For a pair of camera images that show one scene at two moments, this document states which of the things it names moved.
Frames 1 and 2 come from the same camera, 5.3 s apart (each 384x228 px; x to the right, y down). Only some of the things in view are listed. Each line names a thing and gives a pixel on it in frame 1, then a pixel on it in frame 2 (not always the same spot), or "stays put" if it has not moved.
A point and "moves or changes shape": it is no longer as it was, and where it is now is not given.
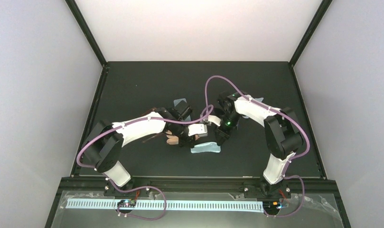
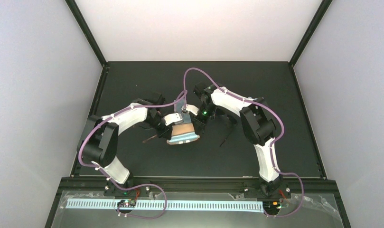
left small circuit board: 127,203 stays put
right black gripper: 222,135 -> 199,120
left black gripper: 191,143 -> 166,134
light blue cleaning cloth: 212,147 moves or changes shape
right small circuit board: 272,205 stays put
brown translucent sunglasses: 155,136 stays put
